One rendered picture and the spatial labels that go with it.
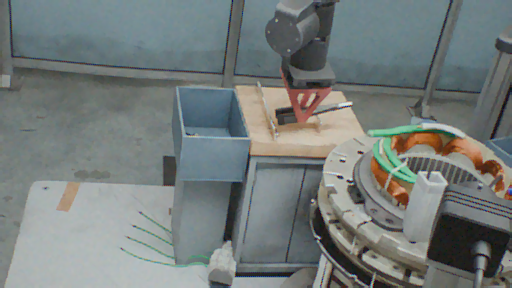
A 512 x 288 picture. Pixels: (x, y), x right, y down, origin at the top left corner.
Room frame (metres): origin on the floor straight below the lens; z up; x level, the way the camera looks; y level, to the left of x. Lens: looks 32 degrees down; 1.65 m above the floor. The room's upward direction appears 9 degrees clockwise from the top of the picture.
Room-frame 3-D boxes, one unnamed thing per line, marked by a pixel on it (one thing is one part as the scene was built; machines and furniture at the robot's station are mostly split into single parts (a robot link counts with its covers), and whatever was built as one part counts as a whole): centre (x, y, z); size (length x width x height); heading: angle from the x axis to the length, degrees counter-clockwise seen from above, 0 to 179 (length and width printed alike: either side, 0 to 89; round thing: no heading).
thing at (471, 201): (0.40, -0.15, 1.37); 0.06 x 0.04 x 0.04; 166
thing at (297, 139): (1.08, -0.08, 1.05); 0.20 x 0.19 x 0.02; 104
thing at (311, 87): (1.02, -0.07, 1.14); 0.07 x 0.07 x 0.09; 15
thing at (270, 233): (1.08, -0.08, 0.91); 0.19 x 0.19 x 0.26; 14
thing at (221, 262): (0.98, 0.01, 0.80); 0.10 x 0.05 x 0.04; 175
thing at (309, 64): (1.02, -0.07, 1.21); 0.10 x 0.07 x 0.07; 15
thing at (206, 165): (1.04, 0.07, 0.92); 0.17 x 0.11 x 0.28; 14
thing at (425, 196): (0.75, -0.23, 1.14); 0.03 x 0.03 x 0.09; 17
